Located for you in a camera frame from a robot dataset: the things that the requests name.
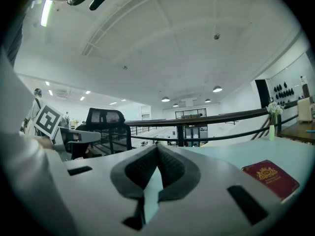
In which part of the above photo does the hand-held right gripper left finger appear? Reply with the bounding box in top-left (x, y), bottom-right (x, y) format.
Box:
top-left (59, 145), bottom-right (158, 236)

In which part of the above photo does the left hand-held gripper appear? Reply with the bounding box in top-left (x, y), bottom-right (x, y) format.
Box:
top-left (33, 104), bottom-right (102, 161)

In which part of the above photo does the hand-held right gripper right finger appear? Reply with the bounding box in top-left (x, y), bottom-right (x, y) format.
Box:
top-left (145, 144), bottom-right (293, 236)

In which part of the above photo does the dark red booklet item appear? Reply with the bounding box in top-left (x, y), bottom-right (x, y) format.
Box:
top-left (241, 159), bottom-right (300, 202)

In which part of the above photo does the black mesh office chair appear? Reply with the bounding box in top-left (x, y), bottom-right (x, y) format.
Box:
top-left (71, 107), bottom-right (133, 160)

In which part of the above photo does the pale table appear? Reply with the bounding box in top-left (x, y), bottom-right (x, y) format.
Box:
top-left (144, 136), bottom-right (315, 225)

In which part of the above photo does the dark wooden handrail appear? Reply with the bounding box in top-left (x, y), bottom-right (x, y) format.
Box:
top-left (108, 99), bottom-right (303, 148)

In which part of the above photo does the white vase with white flowers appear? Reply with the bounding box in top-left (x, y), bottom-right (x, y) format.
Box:
top-left (265, 99), bottom-right (285, 142)

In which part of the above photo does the long fluorescent ceiling lamp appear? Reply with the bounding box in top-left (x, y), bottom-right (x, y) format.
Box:
top-left (40, 0), bottom-right (54, 28)

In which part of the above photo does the brown wooden side table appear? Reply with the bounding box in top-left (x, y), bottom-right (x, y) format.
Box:
top-left (277, 119), bottom-right (315, 146)

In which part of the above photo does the cream box appliance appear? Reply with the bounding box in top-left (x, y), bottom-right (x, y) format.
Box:
top-left (297, 97), bottom-right (315, 123)

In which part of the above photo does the row of black wall items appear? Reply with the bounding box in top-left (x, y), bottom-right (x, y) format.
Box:
top-left (273, 81), bottom-right (296, 105)

